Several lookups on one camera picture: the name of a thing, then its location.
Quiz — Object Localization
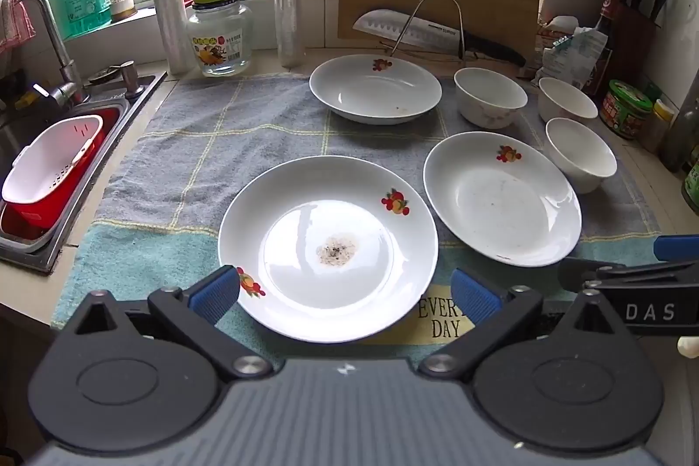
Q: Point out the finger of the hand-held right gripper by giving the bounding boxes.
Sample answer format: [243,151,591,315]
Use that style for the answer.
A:
[652,235,699,262]
[558,255,699,291]

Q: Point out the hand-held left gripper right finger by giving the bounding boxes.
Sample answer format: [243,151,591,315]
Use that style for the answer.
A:
[418,268,635,383]

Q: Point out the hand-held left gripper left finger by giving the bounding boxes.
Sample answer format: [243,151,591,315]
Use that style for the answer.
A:
[53,265,274,383]

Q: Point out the white plate fruit print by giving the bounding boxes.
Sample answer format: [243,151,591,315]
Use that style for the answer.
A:
[308,54,443,125]
[423,131,583,269]
[217,155,439,344]

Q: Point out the white bowl pink flowers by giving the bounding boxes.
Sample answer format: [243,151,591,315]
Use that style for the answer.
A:
[545,117,618,194]
[453,67,529,129]
[538,76,599,124]

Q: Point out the glass jar green label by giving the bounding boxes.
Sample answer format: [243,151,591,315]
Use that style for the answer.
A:
[680,155,699,216]

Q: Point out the clear bottle red cap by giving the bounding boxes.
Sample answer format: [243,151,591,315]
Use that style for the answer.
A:
[661,97,699,172]

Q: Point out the yellow lid spice jar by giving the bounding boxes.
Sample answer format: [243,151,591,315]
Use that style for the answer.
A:
[641,99,675,153]

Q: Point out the grey blue checked towel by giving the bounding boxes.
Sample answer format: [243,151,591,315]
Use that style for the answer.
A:
[50,73,664,336]

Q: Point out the green lid sauce jar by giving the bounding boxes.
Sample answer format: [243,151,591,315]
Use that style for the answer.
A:
[599,80,654,140]

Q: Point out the white red colander basket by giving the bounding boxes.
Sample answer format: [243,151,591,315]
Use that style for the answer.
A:
[0,106,121,249]

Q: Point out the dark red knife block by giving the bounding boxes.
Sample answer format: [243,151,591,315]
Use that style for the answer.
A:
[598,2,657,101]

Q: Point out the steel sink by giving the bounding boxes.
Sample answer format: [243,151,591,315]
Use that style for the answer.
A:
[0,70,167,276]

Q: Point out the white plastic colander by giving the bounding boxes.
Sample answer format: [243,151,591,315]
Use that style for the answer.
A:
[1,115,104,205]

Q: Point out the white bag teal print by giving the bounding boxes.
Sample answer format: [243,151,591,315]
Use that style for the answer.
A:
[538,26,609,87]

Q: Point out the steel soap dispenser pump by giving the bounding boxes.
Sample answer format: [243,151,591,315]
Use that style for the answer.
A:
[121,60,144,100]

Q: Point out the dark soy sauce bottle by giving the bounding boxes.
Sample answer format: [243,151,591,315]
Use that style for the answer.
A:
[592,0,623,79]

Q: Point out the steel sink strainer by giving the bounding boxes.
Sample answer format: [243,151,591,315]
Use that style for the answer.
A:
[88,65,124,85]

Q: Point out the white orange food bag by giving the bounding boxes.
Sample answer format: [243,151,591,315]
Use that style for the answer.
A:
[535,15,580,63]

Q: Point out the glass jar yellow lid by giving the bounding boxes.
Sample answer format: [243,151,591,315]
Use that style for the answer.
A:
[187,0,253,78]

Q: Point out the short cling film roll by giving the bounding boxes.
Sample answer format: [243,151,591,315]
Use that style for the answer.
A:
[145,0,190,75]

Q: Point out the steel faucet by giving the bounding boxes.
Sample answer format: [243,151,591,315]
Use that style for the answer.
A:
[15,0,85,107]

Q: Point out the red checked cloth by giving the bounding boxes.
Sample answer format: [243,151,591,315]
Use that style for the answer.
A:
[0,0,36,57]

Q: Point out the black handled kitchen knife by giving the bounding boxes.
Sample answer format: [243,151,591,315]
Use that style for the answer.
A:
[352,9,528,67]

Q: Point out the metal wire rack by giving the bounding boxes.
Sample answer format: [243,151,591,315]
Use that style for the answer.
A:
[379,0,476,63]

